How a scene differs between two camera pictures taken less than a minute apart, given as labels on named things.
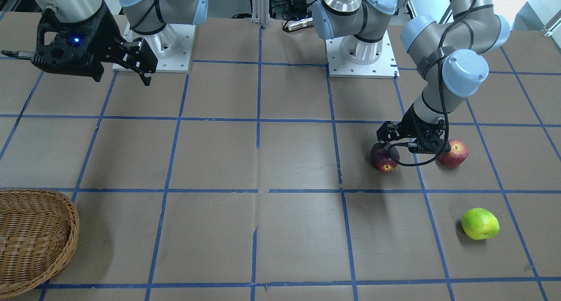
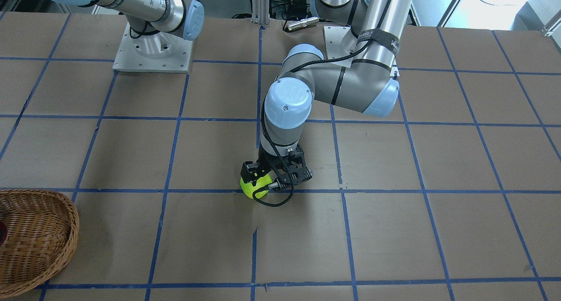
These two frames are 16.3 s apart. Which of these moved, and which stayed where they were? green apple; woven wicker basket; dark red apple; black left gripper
Moved: black left gripper; dark red apple; green apple
Stayed: woven wicker basket
